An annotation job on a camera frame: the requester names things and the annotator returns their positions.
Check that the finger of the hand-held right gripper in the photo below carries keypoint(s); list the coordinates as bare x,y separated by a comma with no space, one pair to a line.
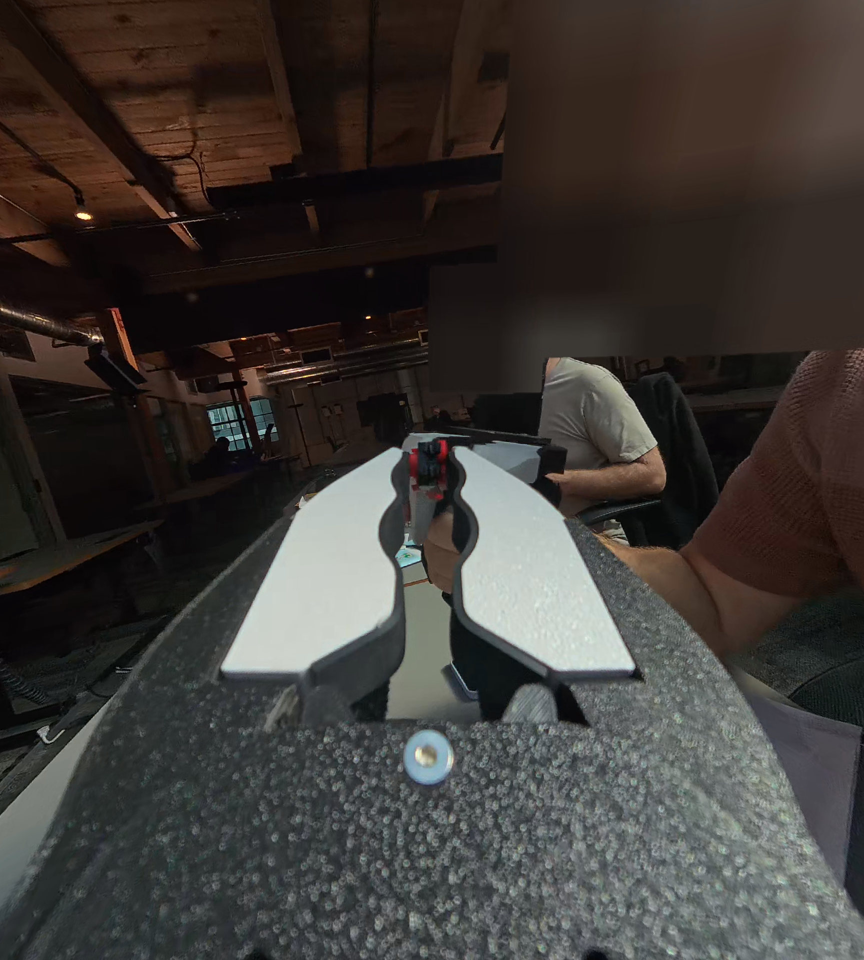
510,461

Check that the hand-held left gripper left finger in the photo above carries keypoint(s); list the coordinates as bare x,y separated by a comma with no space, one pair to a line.
312,593

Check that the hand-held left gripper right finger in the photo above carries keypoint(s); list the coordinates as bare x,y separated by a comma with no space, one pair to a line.
552,593

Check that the small red black lego assembly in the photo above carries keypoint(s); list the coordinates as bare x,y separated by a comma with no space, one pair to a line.
432,465

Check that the person's right forearm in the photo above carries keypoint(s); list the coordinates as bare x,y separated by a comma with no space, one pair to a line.
687,585

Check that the person's right hand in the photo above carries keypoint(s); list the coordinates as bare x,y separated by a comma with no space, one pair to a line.
439,548

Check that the dark framed window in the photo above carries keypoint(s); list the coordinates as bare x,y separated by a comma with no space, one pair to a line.
237,423

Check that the wood edged desk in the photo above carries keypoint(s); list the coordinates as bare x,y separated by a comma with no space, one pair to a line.
57,555

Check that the black mesh office chair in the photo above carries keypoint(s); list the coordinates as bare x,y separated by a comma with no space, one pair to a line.
837,675

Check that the black hanging monitor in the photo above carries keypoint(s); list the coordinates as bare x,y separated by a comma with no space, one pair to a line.
114,369

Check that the long ceiling duct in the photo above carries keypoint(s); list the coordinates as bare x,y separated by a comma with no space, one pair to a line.
20,312

